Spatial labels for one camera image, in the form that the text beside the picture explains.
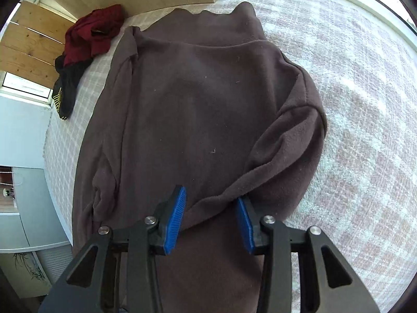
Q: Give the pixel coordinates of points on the brown fleece sweater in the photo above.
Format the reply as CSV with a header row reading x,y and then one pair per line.
x,y
195,104

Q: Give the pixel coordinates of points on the white side window frame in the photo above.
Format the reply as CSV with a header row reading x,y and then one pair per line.
x,y
26,99

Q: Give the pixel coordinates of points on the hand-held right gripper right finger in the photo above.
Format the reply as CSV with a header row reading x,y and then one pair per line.
x,y
244,225

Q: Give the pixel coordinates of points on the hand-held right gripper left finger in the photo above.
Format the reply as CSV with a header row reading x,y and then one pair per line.
x,y
174,221

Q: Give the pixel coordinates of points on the dark red garment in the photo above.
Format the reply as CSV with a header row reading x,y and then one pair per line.
x,y
91,32

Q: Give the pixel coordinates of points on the pink plaid blanket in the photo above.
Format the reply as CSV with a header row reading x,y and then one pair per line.
x,y
358,120

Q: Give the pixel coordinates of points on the black garment with yellow stripes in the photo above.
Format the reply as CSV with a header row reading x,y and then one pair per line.
x,y
68,88

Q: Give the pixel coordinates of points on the wooden plank headboard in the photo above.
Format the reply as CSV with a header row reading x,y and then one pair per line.
x,y
29,49

